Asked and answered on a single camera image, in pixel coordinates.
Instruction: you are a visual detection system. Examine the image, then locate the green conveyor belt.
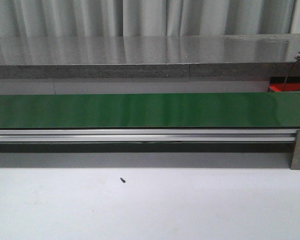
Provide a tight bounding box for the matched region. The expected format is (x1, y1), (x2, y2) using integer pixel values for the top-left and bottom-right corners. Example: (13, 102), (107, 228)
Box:
(0, 92), (300, 129)

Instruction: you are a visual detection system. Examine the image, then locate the red plastic tray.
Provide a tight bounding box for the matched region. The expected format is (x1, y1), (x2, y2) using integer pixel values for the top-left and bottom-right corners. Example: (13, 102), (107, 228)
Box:
(268, 76), (300, 92)

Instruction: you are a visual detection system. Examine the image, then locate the grey stone counter ledge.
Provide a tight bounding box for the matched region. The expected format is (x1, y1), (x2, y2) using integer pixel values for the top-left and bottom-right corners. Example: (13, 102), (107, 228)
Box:
(0, 34), (300, 79)

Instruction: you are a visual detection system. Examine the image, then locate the grey curtain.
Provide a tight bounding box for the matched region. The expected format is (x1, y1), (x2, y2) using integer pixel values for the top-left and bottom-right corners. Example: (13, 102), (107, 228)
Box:
(0, 0), (296, 38)

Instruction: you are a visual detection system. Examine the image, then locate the aluminium conveyor side rail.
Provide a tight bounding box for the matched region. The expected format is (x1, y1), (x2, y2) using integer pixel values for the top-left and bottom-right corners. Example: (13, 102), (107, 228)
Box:
(0, 128), (297, 143)

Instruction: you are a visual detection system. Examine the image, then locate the red and black wire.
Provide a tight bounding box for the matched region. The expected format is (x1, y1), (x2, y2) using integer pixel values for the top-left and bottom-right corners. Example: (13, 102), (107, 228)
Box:
(279, 46), (300, 93)

